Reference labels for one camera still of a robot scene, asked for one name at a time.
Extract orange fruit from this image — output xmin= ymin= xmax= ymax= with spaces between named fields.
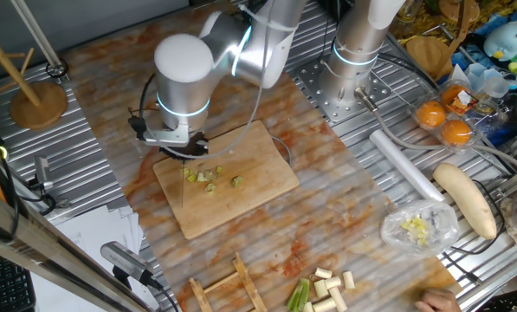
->
xmin=439 ymin=119 xmax=473 ymax=146
xmin=415 ymin=100 xmax=448 ymax=129
xmin=440 ymin=84 xmax=471 ymax=109

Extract blue cloth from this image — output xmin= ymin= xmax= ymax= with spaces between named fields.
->
xmin=450 ymin=8 xmax=517 ymax=148

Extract wrist camera on silver bracket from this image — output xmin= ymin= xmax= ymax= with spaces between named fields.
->
xmin=127 ymin=113 xmax=191 ymax=148

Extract metal frame bar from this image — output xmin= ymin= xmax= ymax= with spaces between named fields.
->
xmin=0 ymin=184 xmax=151 ymax=312

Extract silver depth camera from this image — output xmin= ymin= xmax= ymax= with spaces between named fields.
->
xmin=100 ymin=241 xmax=158 ymax=290

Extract white daikon radish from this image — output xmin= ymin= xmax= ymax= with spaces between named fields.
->
xmin=432 ymin=162 xmax=498 ymax=241

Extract white plastic wrap roll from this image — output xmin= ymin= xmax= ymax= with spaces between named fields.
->
xmin=369 ymin=128 xmax=445 ymax=203

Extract clear plastic bag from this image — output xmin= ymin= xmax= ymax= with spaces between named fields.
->
xmin=379 ymin=198 xmax=461 ymax=260

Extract wooden knife rack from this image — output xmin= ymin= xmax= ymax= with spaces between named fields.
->
xmin=188 ymin=251 xmax=268 ymax=312

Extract person hand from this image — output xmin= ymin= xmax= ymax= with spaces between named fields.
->
xmin=415 ymin=288 xmax=462 ymax=312

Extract blue plush toy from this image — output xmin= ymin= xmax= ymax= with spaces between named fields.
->
xmin=482 ymin=21 xmax=517 ymax=62

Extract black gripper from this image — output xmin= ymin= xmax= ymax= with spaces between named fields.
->
xmin=158 ymin=132 xmax=210 ymax=161

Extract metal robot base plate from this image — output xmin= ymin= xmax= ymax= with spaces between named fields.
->
xmin=294 ymin=54 xmax=393 ymax=124

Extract glass bowl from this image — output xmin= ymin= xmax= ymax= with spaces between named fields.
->
xmin=498 ymin=92 xmax=517 ymax=124

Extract thin black cable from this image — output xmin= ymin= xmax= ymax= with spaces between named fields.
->
xmin=442 ymin=179 xmax=508 ymax=283

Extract wooden cup tree stand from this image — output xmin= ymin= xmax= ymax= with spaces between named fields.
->
xmin=0 ymin=0 xmax=69 ymax=131

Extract small silver camera on mount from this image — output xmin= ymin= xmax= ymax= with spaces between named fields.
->
xmin=31 ymin=154 xmax=55 ymax=192

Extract clear plastic measuring cup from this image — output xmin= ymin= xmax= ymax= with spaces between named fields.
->
xmin=465 ymin=62 xmax=517 ymax=99

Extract green scallion leaves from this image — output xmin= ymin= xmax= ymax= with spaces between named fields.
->
xmin=286 ymin=277 xmax=311 ymax=312

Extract black printed box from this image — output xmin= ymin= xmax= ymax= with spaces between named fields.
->
xmin=476 ymin=286 xmax=517 ymax=312

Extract wooden cutting board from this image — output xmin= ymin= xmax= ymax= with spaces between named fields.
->
xmin=152 ymin=120 xmax=301 ymax=241

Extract white tripod leg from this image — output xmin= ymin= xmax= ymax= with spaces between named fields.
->
xmin=9 ymin=0 xmax=71 ymax=81

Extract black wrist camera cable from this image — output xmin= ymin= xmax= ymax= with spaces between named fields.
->
xmin=137 ymin=72 xmax=156 ymax=127

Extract white paper sheets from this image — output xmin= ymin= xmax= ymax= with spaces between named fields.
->
xmin=30 ymin=203 xmax=164 ymax=312

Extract glass jar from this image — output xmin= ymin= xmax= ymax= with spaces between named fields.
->
xmin=397 ymin=0 xmax=419 ymax=23

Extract orange marble patterned mat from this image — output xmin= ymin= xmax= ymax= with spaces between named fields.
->
xmin=61 ymin=0 xmax=462 ymax=312

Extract wooden hanger stand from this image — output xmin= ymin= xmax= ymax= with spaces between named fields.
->
xmin=404 ymin=0 xmax=482 ymax=82

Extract chopped scallion bits pile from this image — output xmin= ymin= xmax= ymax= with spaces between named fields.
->
xmin=399 ymin=215 xmax=430 ymax=247

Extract black keyboard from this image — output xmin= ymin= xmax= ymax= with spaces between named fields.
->
xmin=0 ymin=249 xmax=37 ymax=312

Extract gray corrugated hose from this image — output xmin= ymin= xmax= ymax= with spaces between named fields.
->
xmin=353 ymin=85 xmax=517 ymax=171

